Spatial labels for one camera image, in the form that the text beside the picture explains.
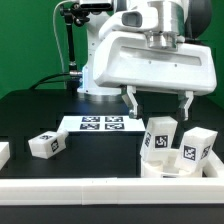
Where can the white left fence bar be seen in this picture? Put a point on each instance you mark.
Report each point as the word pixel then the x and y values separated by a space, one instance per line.
pixel 4 153

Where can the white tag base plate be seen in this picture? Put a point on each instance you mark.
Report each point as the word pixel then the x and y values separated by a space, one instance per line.
pixel 101 124

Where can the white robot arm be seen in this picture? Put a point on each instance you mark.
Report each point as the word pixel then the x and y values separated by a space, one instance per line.
pixel 176 15

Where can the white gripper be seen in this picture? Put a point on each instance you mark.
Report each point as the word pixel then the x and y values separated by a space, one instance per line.
pixel 134 53

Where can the white round stool seat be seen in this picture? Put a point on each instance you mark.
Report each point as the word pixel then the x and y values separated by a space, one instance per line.
pixel 165 168

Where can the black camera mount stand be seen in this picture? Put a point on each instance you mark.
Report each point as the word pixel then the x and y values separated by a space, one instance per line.
pixel 74 15

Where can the white front fence bar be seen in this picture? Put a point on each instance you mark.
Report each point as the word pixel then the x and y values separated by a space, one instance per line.
pixel 112 191

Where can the white fence bar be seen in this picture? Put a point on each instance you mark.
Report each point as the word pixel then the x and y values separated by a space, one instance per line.
pixel 112 191
pixel 214 166
pixel 4 153

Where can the white right fence bar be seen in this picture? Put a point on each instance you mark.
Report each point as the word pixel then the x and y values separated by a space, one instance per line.
pixel 214 166

